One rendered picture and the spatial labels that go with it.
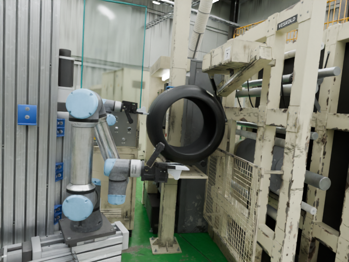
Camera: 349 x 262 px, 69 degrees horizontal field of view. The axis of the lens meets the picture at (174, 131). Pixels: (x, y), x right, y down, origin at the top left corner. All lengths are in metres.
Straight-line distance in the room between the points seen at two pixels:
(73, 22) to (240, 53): 10.08
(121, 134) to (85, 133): 1.41
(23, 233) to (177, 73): 1.58
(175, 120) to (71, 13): 9.70
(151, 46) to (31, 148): 11.35
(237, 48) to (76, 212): 1.33
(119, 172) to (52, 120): 0.45
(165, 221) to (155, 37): 10.86
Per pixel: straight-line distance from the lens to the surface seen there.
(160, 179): 1.10
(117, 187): 1.11
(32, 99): 1.33
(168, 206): 2.40
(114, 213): 2.62
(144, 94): 5.69
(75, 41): 11.33
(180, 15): 2.35
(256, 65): 1.77
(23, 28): 1.36
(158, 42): 12.67
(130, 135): 2.47
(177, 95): 1.81
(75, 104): 1.05
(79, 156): 1.09
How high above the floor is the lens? 1.32
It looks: 5 degrees down
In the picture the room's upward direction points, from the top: 4 degrees clockwise
